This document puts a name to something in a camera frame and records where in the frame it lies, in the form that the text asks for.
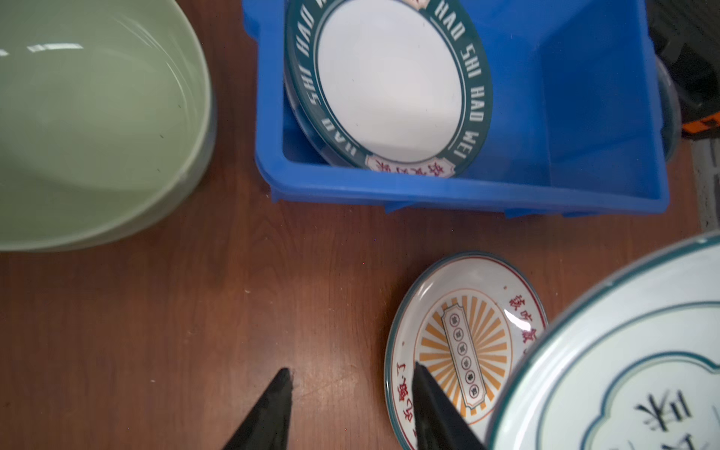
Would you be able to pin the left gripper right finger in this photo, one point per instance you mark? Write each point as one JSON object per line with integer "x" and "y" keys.
{"x": 437, "y": 423}

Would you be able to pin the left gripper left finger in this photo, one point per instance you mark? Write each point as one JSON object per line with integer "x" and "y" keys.
{"x": 267, "y": 425}

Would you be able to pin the sunburst pattern plate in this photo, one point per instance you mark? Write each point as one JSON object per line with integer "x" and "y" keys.
{"x": 469, "y": 319}

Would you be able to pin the white plate green rings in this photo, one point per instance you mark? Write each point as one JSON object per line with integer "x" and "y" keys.
{"x": 619, "y": 365}

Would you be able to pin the green bowl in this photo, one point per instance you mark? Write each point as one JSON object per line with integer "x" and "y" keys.
{"x": 108, "y": 120}

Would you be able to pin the green rim lettered plate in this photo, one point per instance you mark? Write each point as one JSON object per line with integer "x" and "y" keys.
{"x": 400, "y": 87}

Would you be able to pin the blue grey bowl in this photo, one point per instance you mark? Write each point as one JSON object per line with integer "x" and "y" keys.
{"x": 671, "y": 131}

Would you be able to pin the blue plastic bin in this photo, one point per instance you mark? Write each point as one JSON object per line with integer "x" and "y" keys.
{"x": 575, "y": 127}

